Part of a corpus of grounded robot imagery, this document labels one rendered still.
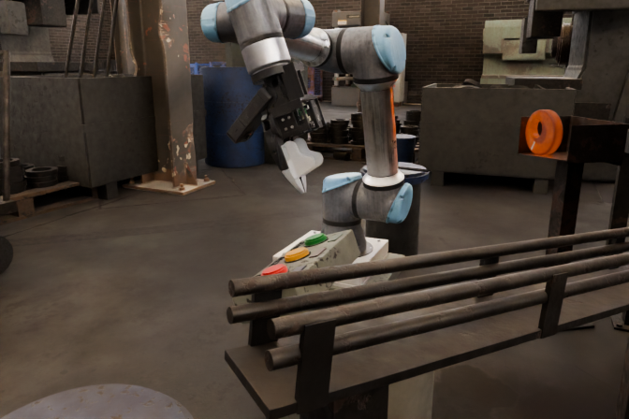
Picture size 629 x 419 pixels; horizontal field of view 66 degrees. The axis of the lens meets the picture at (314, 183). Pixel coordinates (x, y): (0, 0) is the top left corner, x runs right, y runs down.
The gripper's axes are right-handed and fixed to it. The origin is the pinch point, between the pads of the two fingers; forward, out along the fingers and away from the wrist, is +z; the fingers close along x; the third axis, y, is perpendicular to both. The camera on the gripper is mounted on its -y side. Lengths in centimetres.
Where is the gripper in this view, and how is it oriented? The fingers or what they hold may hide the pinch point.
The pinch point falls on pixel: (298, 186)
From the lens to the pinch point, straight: 83.6
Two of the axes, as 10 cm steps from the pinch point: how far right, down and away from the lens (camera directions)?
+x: 3.9, -2.1, 9.0
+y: 8.7, -2.4, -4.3
